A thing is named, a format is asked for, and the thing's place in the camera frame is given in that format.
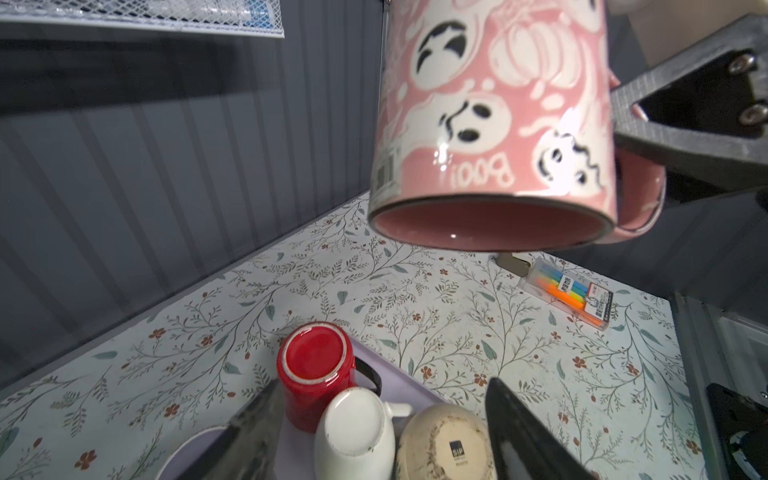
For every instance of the white mug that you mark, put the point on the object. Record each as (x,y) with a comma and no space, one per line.
(355,438)

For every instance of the beige speckled mug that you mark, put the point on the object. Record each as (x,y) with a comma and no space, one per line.
(445,441)

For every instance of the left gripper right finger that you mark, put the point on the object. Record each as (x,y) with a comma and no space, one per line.
(522,447)

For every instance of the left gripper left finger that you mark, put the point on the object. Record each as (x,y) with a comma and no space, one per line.
(247,448)

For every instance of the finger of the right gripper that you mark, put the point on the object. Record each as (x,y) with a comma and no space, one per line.
(703,113)

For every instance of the highlighter pen pack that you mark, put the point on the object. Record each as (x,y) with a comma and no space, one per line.
(584,299)

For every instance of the lavender tray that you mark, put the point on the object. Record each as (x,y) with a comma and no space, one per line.
(295,454)

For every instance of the red mug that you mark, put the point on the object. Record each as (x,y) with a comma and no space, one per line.
(315,363)

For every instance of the white wire basket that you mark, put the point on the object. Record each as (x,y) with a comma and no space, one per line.
(225,17)

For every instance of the pink ghost mug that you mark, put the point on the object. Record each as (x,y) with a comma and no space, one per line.
(495,131)

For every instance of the lavender mug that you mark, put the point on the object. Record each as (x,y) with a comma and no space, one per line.
(190,450)

